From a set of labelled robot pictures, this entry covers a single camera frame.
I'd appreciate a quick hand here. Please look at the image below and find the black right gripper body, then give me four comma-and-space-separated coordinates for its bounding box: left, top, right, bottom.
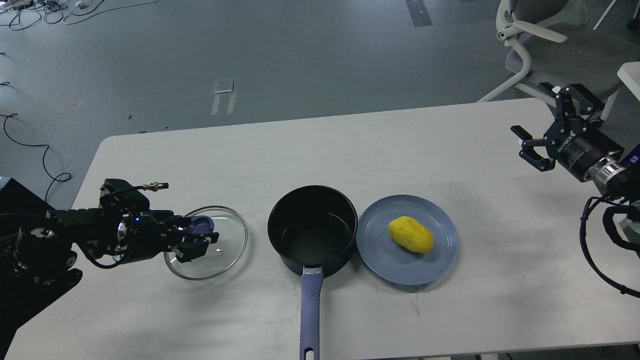
544, 119, 624, 183

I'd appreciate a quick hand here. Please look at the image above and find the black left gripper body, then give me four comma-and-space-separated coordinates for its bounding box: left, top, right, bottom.
121, 210, 174, 264

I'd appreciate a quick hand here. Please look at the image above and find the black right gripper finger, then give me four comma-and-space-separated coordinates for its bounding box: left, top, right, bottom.
510, 125, 556, 172
539, 83, 605, 126

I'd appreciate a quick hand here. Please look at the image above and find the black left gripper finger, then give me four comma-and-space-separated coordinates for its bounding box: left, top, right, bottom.
167, 215, 215, 237
170, 238, 218, 264

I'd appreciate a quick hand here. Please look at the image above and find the glass lid blue knob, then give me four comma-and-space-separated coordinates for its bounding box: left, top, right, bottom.
162, 205, 249, 281

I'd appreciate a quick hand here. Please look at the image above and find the yellow potato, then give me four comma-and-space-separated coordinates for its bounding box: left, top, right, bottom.
387, 216, 435, 255

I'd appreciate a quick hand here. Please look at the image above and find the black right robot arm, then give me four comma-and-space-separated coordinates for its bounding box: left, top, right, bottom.
510, 82, 640, 297

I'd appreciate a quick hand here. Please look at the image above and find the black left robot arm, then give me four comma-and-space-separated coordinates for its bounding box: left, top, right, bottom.
1, 178, 220, 358

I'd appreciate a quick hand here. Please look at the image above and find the white table corner right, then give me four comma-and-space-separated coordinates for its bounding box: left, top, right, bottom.
616, 61, 640, 101

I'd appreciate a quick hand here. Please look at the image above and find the white grey office chair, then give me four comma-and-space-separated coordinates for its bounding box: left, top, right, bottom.
481, 0, 640, 122

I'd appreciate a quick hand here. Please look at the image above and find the black box at left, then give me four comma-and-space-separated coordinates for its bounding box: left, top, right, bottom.
0, 177, 54, 215

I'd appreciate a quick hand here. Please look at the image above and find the grey tape on floor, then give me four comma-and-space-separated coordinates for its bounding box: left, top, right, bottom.
210, 79, 238, 116

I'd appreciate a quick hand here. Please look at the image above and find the blue plate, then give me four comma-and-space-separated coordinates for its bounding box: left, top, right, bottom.
356, 194, 458, 286

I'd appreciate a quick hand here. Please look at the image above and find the blue saucepan with handle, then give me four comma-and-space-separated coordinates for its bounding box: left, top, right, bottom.
267, 185, 359, 360

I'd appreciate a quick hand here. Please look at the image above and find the black cable on floor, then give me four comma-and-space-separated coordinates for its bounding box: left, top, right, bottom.
0, 114, 73, 203

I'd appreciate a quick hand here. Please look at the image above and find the tangled cables top left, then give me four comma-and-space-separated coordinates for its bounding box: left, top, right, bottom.
0, 0, 161, 33

